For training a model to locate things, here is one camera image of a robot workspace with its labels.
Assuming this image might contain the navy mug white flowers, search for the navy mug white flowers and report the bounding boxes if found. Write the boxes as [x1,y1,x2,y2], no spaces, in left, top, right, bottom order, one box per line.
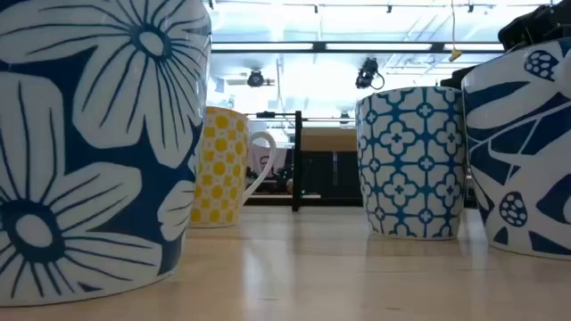
[0,0,213,308]

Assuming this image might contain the white mug yellow dots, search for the white mug yellow dots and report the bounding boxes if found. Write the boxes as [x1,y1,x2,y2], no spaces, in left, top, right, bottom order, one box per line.
[189,105,277,229]

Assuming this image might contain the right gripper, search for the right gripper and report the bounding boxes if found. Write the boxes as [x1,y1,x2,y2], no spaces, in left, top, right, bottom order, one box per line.
[498,0,571,51]

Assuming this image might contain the navy white leaf pattern mug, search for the navy white leaf pattern mug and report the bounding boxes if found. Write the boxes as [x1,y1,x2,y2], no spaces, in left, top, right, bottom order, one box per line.
[461,37,571,261]

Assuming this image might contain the yellow hanging tag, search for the yellow hanging tag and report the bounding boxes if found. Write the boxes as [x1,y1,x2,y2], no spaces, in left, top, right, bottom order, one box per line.
[448,0,464,62]

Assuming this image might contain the black round ceiling fixture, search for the black round ceiling fixture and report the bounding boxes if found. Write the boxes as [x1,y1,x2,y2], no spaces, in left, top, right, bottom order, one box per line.
[246,68,266,88]

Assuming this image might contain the black overhead camera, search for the black overhead camera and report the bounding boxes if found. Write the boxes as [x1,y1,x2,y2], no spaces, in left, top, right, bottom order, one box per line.
[355,56,385,90]

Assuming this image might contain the white mug blue tile pattern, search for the white mug blue tile pattern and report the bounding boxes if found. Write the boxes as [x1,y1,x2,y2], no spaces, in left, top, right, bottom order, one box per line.
[355,86,468,241]

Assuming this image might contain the black beam with light strips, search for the black beam with light strips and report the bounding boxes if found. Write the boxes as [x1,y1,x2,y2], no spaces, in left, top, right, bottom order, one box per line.
[211,41,505,55]

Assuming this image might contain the black cabinet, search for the black cabinet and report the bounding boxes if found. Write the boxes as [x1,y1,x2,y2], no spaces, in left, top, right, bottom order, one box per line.
[302,151,362,200]

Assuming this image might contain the black metal table frame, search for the black metal table frame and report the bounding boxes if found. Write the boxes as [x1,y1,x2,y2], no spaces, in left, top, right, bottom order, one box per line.
[244,194,362,207]

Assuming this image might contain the wooden shelf black metal legs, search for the wooden shelf black metal legs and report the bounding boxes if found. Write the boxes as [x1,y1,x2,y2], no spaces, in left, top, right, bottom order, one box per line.
[292,110,358,213]

